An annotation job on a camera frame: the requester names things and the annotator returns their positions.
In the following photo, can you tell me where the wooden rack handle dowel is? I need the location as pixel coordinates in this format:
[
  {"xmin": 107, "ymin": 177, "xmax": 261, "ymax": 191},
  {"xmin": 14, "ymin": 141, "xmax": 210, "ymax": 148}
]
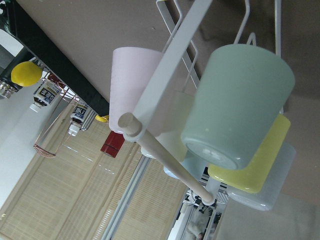
[{"xmin": 118, "ymin": 112, "xmax": 215, "ymax": 206}]

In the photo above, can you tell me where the light blue cup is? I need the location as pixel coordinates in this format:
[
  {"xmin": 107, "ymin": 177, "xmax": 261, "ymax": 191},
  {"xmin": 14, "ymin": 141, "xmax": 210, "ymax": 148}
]
[{"xmin": 179, "ymin": 151, "xmax": 208, "ymax": 182}]

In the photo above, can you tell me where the cream white cup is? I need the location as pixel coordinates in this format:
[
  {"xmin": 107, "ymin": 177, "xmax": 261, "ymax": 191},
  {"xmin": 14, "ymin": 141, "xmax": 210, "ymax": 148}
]
[{"xmin": 147, "ymin": 91, "xmax": 194, "ymax": 162}]

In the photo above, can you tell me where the green cup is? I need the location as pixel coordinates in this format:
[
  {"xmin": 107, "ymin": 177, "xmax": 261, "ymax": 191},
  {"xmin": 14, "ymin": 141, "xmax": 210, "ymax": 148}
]
[{"xmin": 181, "ymin": 44, "xmax": 295, "ymax": 170}]

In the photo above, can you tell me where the pink cup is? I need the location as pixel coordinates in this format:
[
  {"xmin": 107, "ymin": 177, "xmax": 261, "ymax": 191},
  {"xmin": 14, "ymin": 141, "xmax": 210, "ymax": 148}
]
[{"xmin": 109, "ymin": 46, "xmax": 164, "ymax": 135}]

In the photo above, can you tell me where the grey cup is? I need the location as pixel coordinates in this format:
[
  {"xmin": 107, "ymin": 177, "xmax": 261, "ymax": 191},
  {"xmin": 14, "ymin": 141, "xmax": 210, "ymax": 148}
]
[{"xmin": 226, "ymin": 142, "xmax": 296, "ymax": 211}]

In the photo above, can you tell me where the copper wire basket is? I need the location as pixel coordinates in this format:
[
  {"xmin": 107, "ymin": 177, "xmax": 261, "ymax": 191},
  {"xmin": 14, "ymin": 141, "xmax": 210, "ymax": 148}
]
[{"xmin": 33, "ymin": 72, "xmax": 79, "ymax": 159}]

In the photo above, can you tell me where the yellow cup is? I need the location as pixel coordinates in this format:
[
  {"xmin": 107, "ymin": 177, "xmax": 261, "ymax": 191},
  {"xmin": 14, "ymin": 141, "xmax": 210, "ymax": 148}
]
[{"xmin": 207, "ymin": 114, "xmax": 291, "ymax": 194}]

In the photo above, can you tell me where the red cylindrical container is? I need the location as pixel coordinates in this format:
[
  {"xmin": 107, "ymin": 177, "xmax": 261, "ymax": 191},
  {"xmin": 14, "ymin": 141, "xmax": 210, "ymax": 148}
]
[{"xmin": 100, "ymin": 131, "xmax": 125, "ymax": 158}]

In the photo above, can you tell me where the white wire cup rack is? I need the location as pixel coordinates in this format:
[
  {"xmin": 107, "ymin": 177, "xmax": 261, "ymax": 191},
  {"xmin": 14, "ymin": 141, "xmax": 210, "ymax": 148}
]
[{"xmin": 123, "ymin": 0, "xmax": 286, "ymax": 206}]

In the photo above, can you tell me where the yellow lemon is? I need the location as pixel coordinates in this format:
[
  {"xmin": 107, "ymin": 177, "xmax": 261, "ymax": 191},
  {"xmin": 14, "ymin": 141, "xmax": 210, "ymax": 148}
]
[{"xmin": 11, "ymin": 61, "xmax": 43, "ymax": 87}]

